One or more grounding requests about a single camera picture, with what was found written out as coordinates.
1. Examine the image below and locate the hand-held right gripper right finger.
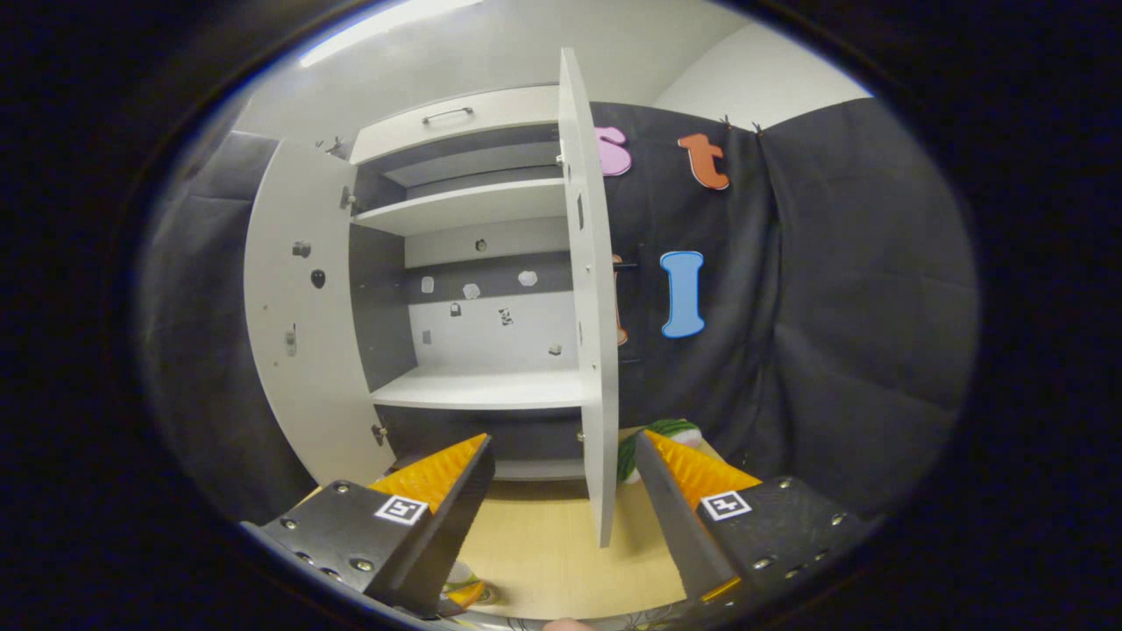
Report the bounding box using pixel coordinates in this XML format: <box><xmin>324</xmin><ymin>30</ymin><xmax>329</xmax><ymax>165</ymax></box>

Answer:
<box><xmin>633</xmin><ymin>429</ymin><xmax>869</xmax><ymax>606</ymax></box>

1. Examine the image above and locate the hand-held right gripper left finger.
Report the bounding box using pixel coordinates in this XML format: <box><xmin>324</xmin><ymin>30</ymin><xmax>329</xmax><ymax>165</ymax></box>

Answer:
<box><xmin>241</xmin><ymin>432</ymin><xmax>496</xmax><ymax>619</ymax></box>

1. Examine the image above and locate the green label plastic bottle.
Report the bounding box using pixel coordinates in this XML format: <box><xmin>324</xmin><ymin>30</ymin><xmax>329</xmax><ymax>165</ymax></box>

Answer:
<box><xmin>441</xmin><ymin>561</ymin><xmax>501</xmax><ymax>613</ymax></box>

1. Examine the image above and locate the white cabinet door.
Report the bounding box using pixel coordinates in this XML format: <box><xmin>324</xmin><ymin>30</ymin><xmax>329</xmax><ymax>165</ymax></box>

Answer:
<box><xmin>244</xmin><ymin>138</ymin><xmax>398</xmax><ymax>488</ymax></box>
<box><xmin>557</xmin><ymin>48</ymin><xmax>621</xmax><ymax>549</ymax></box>

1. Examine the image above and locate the white and grey cabinet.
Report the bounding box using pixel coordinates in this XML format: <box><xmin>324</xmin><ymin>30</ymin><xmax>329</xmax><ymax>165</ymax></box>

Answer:
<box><xmin>349</xmin><ymin>83</ymin><xmax>588</xmax><ymax>485</ymax></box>

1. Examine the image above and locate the white cabinet shelf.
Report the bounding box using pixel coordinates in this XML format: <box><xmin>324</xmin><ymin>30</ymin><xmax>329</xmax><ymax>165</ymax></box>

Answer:
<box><xmin>371</xmin><ymin>364</ymin><xmax>586</xmax><ymax>412</ymax></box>
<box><xmin>352</xmin><ymin>178</ymin><xmax>569</xmax><ymax>237</ymax></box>

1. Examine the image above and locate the green striped toy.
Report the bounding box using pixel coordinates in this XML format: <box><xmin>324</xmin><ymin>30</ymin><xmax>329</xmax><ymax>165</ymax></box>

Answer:
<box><xmin>617</xmin><ymin>418</ymin><xmax>704</xmax><ymax>484</ymax></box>

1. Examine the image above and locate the black backdrop cloth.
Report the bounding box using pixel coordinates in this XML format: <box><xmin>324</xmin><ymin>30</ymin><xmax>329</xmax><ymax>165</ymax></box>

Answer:
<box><xmin>140</xmin><ymin>98</ymin><xmax>978</xmax><ymax>524</ymax></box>

